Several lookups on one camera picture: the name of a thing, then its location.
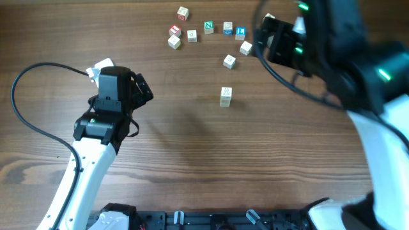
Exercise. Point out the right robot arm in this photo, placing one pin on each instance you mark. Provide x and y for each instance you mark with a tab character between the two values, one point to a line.
386	207

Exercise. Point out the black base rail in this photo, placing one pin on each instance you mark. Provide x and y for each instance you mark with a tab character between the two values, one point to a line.
160	220

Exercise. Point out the blue L letter block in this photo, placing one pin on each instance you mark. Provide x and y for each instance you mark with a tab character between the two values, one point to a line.
240	33

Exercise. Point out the top red-edged wooden block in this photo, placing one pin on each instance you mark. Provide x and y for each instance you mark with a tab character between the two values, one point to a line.
183	13

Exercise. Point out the red I letter block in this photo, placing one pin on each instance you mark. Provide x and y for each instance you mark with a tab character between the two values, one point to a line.
175	30

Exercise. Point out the W letter wooden block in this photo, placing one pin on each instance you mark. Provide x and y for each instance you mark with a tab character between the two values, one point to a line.
226	93

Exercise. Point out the yellow top wooden block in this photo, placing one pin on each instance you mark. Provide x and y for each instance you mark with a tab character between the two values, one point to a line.
225	101

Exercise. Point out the plain block yellow side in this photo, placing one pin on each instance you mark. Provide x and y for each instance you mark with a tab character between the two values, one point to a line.
174	41

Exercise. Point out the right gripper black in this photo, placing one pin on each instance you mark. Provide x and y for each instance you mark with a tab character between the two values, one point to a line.
278	37

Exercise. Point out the green N letter block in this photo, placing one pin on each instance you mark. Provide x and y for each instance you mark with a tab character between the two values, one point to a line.
208	27

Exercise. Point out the plain S wooden block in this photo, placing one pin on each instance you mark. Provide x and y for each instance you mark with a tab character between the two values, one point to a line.
246	48

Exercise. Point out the M letter wooden block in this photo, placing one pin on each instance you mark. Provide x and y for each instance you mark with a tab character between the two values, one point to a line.
192	35

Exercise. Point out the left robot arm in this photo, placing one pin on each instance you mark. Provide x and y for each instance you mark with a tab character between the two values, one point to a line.
98	135

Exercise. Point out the far right top block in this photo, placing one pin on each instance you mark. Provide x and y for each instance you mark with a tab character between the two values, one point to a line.
269	15

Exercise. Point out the blue-sided C block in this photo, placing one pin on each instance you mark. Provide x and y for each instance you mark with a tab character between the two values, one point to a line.
227	28

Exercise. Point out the O letter wooden block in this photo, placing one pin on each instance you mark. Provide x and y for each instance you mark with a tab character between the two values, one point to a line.
229	61

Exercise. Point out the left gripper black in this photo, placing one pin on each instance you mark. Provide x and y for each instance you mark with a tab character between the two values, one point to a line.
139	98

